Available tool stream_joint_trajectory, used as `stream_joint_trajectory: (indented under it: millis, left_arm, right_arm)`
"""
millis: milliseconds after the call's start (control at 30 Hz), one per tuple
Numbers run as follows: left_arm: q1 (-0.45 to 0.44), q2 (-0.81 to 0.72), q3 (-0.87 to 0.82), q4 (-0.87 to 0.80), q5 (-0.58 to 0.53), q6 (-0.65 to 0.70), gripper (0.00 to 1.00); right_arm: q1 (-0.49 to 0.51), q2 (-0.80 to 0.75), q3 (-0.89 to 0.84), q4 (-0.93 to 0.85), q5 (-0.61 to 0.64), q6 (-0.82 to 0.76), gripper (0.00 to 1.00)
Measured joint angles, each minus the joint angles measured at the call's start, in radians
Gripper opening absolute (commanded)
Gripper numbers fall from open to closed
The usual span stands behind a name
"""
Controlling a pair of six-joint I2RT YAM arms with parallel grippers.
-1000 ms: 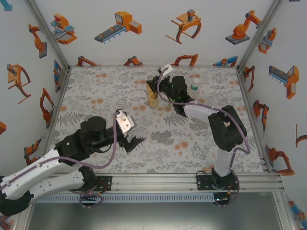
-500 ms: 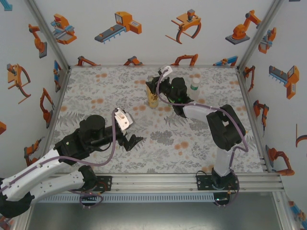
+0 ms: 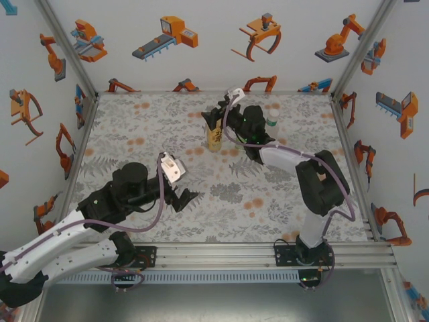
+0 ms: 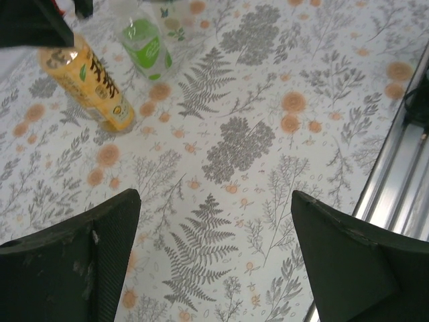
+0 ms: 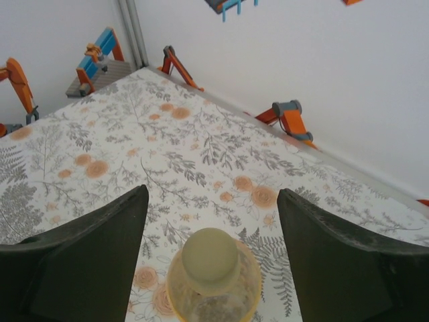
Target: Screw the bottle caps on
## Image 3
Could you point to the yellow label tea bottle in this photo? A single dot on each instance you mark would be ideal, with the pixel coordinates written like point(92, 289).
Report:
point(215, 139)

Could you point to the clear bottle green white label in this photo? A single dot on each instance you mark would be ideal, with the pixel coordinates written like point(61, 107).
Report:
point(273, 127)

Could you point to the white bottle cap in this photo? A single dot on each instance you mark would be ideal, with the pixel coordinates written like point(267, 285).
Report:
point(273, 113)

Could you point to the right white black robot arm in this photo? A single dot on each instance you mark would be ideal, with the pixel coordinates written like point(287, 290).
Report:
point(321, 188)

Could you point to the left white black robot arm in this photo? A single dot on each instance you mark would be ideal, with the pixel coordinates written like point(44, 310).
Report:
point(47, 245)

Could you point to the grey floral tablecloth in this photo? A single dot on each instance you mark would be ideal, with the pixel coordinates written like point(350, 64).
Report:
point(167, 110)

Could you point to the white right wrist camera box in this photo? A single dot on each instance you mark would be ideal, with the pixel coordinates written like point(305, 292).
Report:
point(236, 93)

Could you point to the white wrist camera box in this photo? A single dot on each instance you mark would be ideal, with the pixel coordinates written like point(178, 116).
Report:
point(236, 93)
point(172, 167)

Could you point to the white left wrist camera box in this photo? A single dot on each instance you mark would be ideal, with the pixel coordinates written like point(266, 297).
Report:
point(172, 167)

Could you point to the aluminium frame rail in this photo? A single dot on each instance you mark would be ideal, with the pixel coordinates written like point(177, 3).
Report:
point(214, 255)

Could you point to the aluminium table side rail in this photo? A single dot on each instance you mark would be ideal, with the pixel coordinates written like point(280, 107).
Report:
point(345, 134)
point(80, 141)

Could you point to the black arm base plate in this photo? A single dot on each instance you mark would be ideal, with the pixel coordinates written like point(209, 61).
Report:
point(283, 256)
point(149, 256)

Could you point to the grey corner bracket plate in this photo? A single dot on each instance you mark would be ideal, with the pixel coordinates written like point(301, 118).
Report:
point(86, 114)

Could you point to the aluminium frame post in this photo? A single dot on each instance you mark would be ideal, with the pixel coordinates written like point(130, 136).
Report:
point(69, 50)
point(365, 40)

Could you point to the aluminium frame leg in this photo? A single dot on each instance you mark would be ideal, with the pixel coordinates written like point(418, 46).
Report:
point(31, 313)
point(397, 295)

